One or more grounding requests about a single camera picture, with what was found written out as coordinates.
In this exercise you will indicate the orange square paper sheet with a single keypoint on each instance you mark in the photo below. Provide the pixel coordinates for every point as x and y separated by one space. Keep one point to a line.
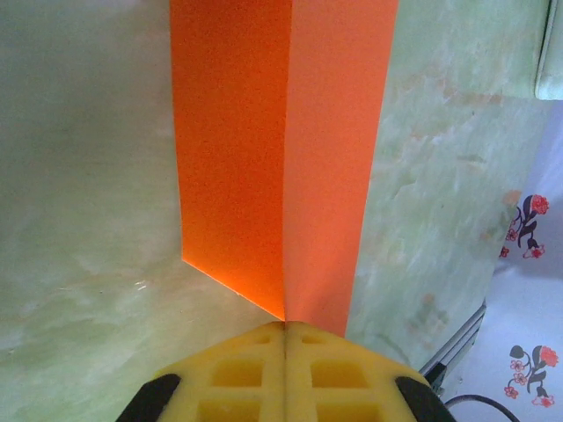
272 154

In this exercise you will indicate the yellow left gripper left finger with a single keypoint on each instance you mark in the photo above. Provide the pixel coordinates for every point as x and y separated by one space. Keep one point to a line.
228 382

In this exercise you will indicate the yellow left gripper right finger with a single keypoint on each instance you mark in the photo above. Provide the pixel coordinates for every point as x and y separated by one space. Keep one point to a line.
343 382

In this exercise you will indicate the aluminium side frame rail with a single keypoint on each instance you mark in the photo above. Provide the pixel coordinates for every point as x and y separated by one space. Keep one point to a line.
457 343

